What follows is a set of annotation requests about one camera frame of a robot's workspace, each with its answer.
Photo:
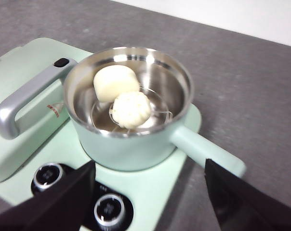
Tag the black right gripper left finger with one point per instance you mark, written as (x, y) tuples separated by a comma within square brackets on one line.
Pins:
[(51, 211)]

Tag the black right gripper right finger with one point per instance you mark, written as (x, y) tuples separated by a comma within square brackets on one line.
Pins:
[(244, 207)]

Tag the pleated white bun green specks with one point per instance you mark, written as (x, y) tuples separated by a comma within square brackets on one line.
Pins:
[(131, 108)]

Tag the smooth white steamed bun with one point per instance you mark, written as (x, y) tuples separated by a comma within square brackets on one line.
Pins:
[(114, 79)]

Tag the silver control knob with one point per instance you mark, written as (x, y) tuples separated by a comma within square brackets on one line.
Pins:
[(109, 211), (48, 176)]

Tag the black control panel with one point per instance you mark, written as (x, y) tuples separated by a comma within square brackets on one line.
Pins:
[(98, 185)]

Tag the mint green steel-lined saucepan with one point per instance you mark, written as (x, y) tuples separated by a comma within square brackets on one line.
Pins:
[(126, 154)]

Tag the mint green breakfast machine base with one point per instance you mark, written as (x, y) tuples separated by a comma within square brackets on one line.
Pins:
[(148, 187)]

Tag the steel steaming rack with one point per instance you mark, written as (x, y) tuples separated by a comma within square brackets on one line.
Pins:
[(157, 108)]

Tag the mint green griddle cover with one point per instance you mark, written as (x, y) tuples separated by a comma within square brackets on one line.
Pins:
[(22, 65)]

